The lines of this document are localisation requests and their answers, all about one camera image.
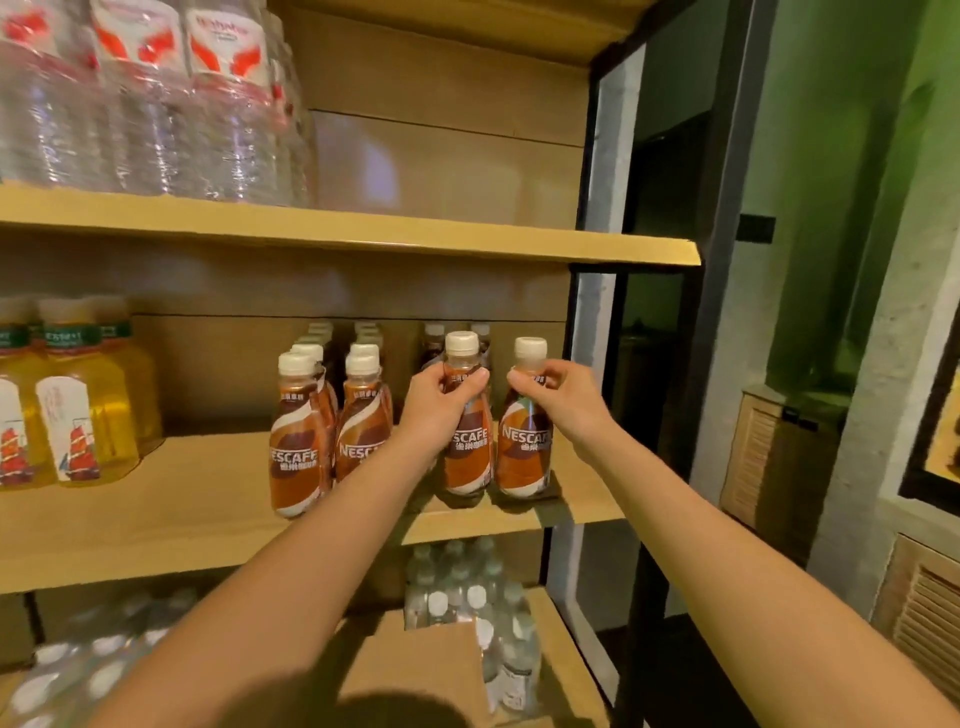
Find yellow bottle with ship label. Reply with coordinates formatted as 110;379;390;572
88;294;165;456
0;298;46;489
34;298;141;485

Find wooden louvred cabinet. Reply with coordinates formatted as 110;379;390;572
718;386;845;567

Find person's right hand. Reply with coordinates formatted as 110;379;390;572
507;358;616;451

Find person's right forearm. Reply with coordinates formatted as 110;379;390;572
573;423;960;728

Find wrapped pack of water bottles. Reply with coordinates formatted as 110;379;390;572
0;587;200;728

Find black framed picture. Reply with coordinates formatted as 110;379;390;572
897;311;960;520

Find white-capped coffee drink bottle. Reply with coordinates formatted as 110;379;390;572
438;330;495;498
495;336;555;500

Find person's left hand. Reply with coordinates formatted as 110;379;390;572
397;363;490;460

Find brown cardboard box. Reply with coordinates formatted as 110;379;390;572
330;611;492;728

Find person's left forearm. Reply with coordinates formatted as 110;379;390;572
88;431;440;728

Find row of brown coffee bottles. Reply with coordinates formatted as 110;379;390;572
268;321;492;520

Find cluster of small water bottles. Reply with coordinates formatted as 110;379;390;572
403;535;543;715

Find wooden shelving unit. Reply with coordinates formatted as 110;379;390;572
0;0;703;728

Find wooden louvred door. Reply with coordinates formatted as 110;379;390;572
870;534;960;708

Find group of clear water bottles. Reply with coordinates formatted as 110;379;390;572
0;0;315;209

